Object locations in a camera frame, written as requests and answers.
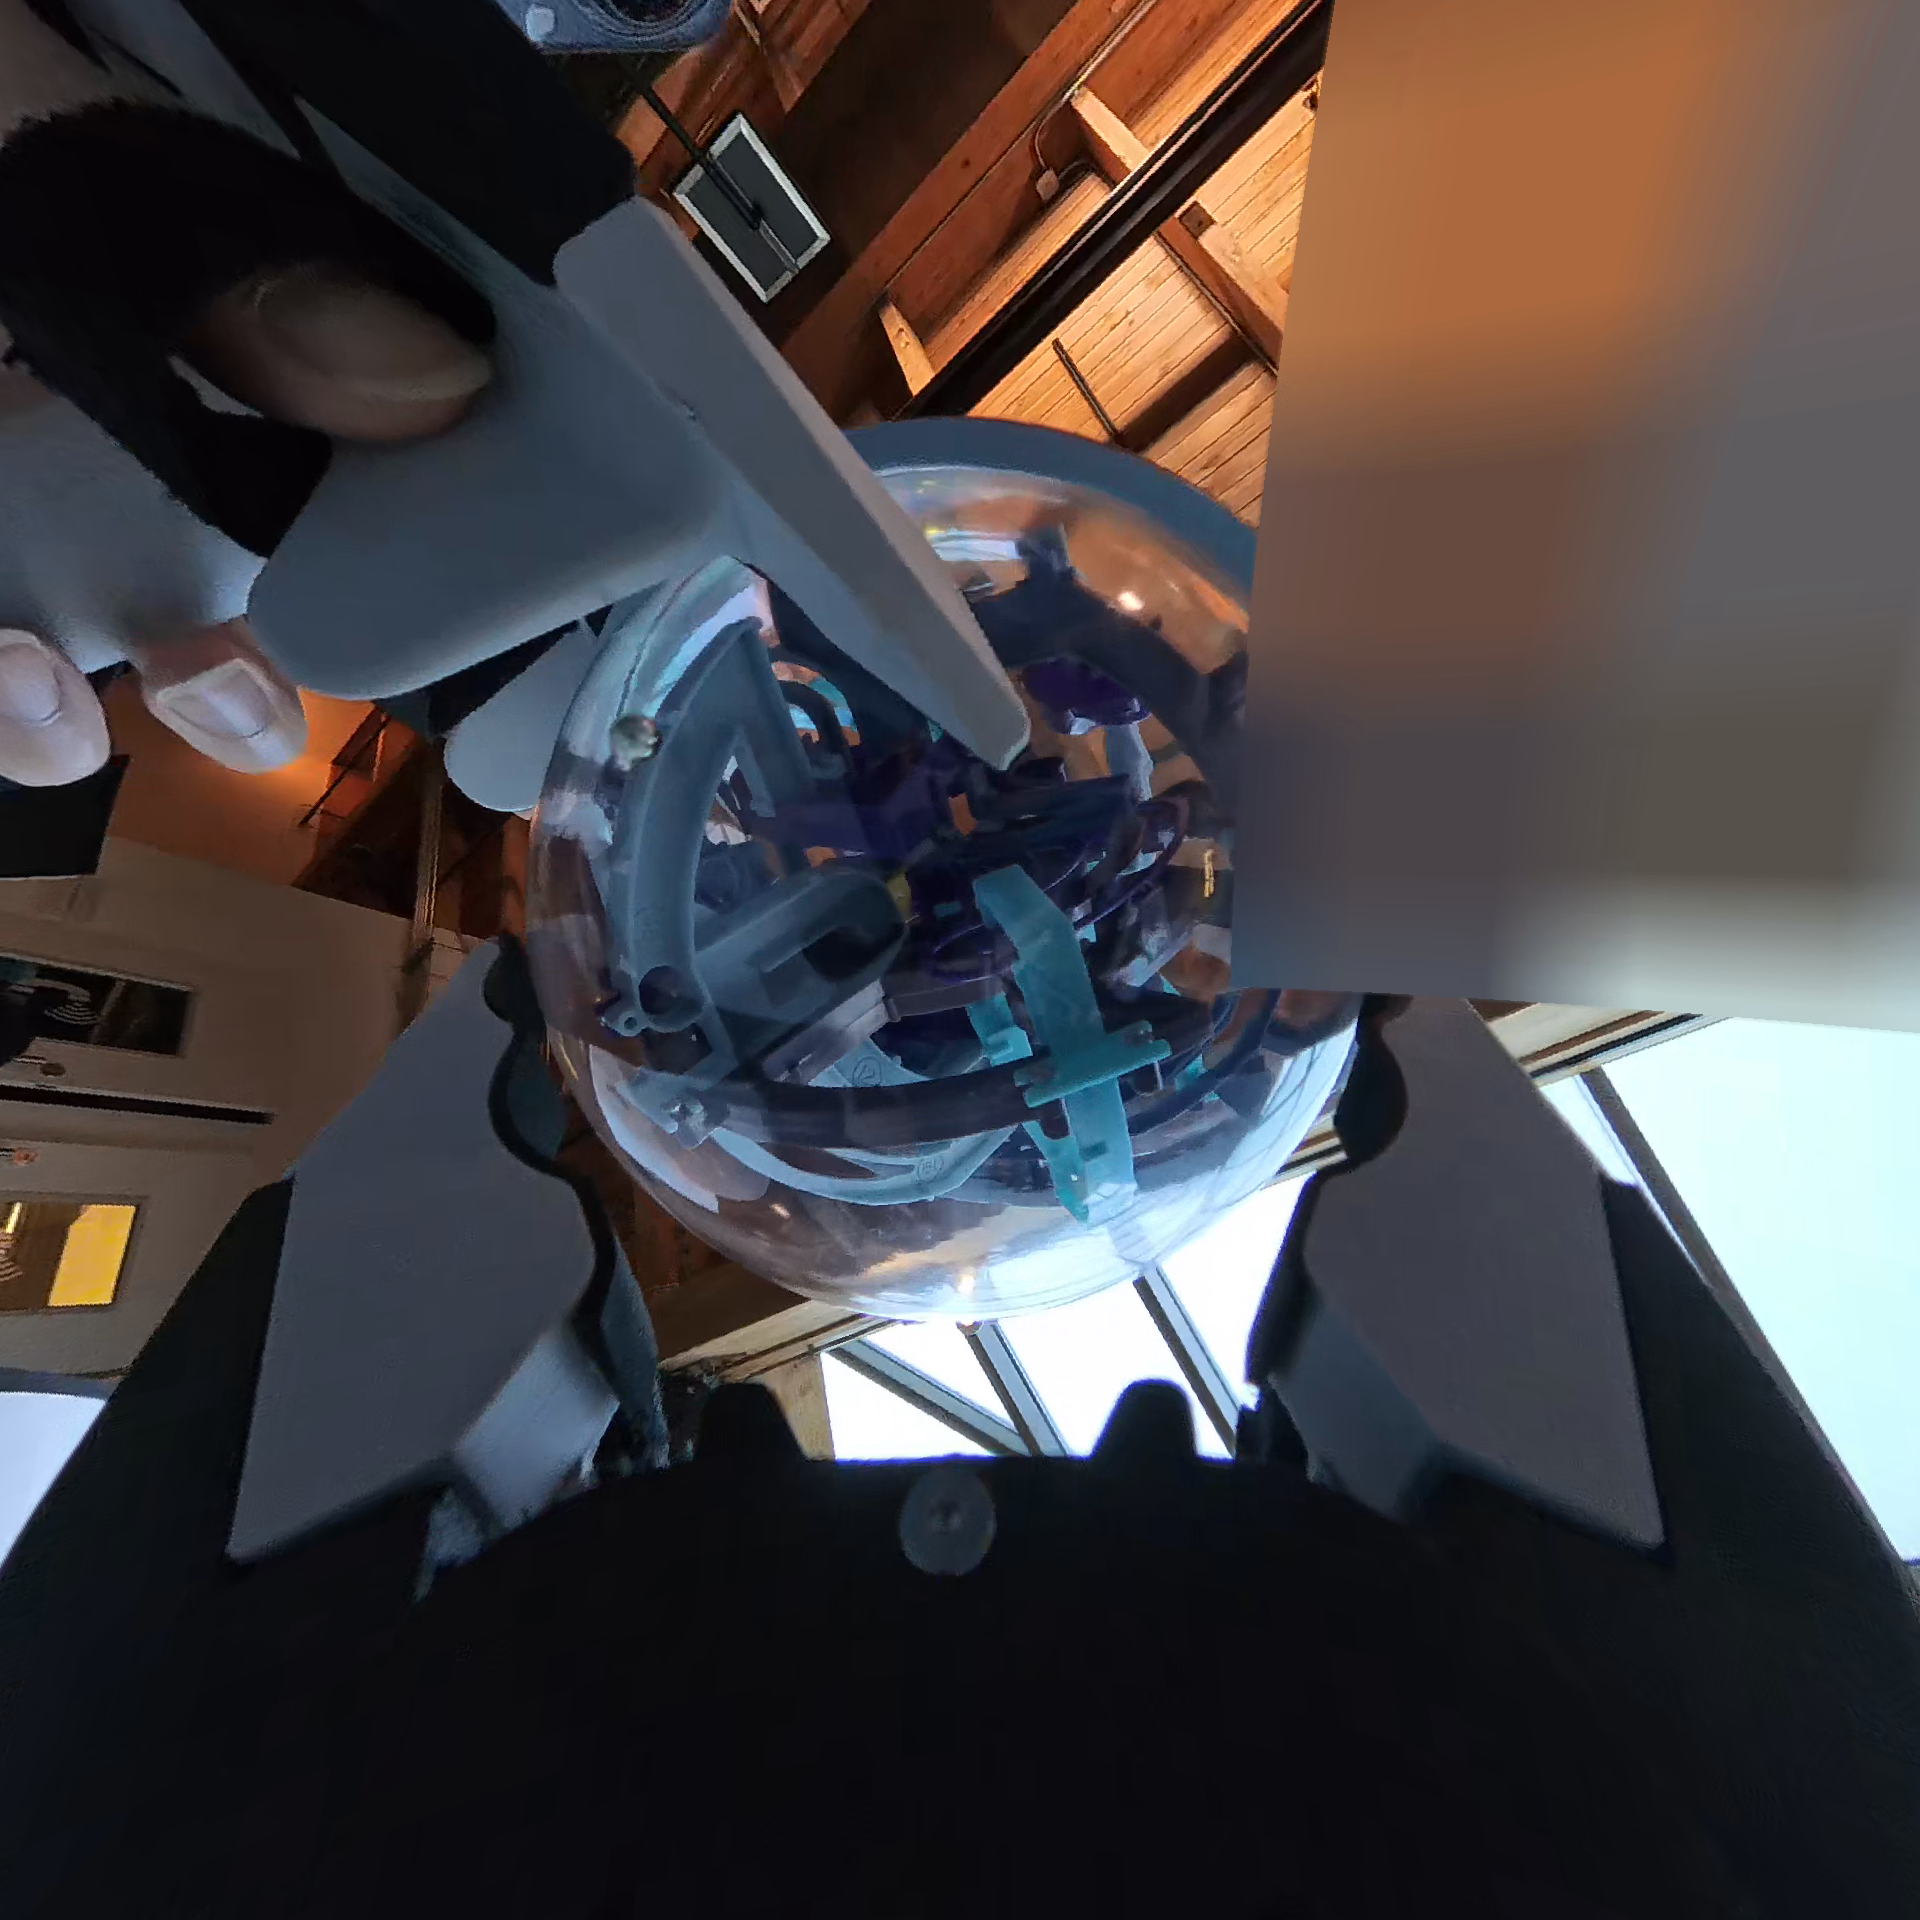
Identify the skylight window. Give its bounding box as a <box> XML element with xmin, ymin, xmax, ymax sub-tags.
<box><xmin>816</xmin><ymin>1019</ymin><xmax>1920</xmax><ymax>1562</ymax></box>

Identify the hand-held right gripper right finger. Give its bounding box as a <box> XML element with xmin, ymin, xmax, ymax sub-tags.
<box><xmin>1238</xmin><ymin>997</ymin><xmax>1670</xmax><ymax>1549</ymax></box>

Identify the person's left hand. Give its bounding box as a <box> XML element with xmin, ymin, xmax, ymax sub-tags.
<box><xmin>0</xmin><ymin>0</ymin><xmax>500</xmax><ymax>794</ymax></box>

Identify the clear plastic maze ball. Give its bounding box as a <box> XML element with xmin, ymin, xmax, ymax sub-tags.
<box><xmin>525</xmin><ymin>420</ymin><xmax>1364</xmax><ymax>1325</ymax></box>

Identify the dark wall window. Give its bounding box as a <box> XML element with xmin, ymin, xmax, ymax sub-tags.
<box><xmin>0</xmin><ymin>948</ymin><xmax>196</xmax><ymax>1059</ymax></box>

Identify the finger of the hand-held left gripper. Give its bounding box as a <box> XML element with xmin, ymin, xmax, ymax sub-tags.
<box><xmin>556</xmin><ymin>194</ymin><xmax>1037</xmax><ymax>774</ymax></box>
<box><xmin>443</xmin><ymin>618</ymin><xmax>606</xmax><ymax>815</ymax></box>

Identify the rectangular ceiling light panel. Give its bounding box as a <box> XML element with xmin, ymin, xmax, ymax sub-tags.
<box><xmin>669</xmin><ymin>112</ymin><xmax>832</xmax><ymax>298</ymax></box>

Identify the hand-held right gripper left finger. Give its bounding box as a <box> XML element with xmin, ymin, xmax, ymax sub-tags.
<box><xmin>224</xmin><ymin>941</ymin><xmax>669</xmax><ymax>1566</ymax></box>

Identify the yellow lit wall window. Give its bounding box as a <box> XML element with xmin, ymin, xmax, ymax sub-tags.
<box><xmin>0</xmin><ymin>1196</ymin><xmax>143</xmax><ymax>1317</ymax></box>

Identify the black ceiling track rail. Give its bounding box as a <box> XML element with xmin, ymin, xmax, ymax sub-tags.
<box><xmin>900</xmin><ymin>16</ymin><xmax>1327</xmax><ymax>426</ymax></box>

